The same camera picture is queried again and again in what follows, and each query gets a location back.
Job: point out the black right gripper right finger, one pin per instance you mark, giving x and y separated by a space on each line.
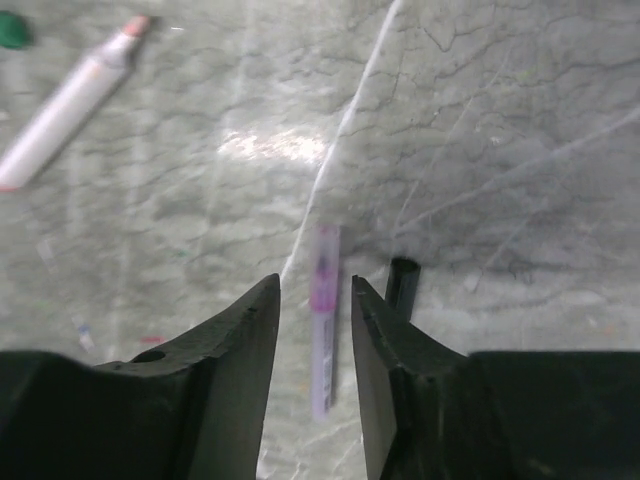
428 412

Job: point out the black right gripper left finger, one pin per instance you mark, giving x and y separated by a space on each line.
191 408

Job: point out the white pen pink end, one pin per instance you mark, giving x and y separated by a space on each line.
89 84

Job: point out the white pen purple tip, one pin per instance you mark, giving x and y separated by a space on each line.
324 293

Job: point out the white pen green end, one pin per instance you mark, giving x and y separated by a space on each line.
15 33

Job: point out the white pen black tip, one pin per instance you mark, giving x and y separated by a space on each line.
402 286

